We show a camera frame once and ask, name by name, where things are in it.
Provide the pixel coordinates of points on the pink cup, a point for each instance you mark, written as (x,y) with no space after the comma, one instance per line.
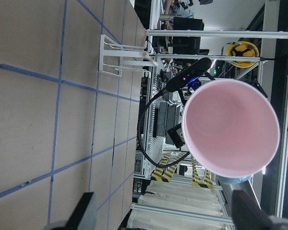
(230,128)

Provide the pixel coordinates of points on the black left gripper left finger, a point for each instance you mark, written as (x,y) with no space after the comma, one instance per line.
(84,215)

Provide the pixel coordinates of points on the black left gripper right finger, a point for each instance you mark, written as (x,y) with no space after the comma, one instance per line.
(247,215)

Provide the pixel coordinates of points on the yellow hard hat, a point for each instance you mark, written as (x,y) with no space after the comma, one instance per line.
(241,49)

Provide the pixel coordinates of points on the white wire cup rack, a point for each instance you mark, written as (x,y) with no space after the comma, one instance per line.
(130,57)

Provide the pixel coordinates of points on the black webcam on mount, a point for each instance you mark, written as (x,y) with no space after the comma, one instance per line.
(183,78)

